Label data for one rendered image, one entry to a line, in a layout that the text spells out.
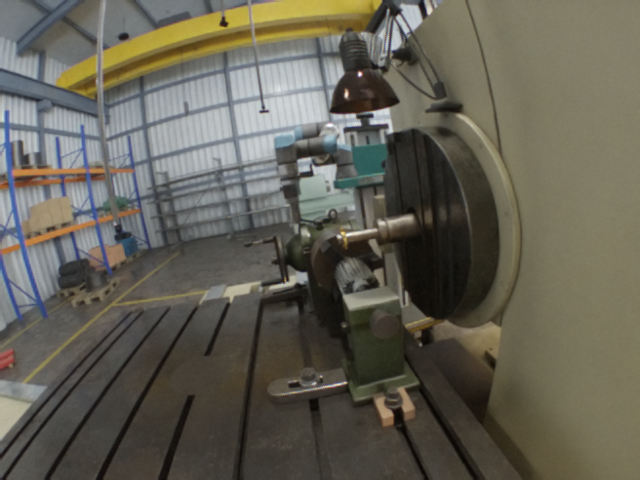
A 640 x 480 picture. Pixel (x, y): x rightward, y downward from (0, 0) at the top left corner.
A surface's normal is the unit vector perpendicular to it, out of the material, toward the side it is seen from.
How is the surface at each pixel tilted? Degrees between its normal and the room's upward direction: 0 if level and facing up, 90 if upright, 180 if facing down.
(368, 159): 90
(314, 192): 90
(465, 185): 66
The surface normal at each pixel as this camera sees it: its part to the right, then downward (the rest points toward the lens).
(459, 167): 0.00, -0.39
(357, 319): 0.06, -0.11
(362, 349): 0.11, 0.21
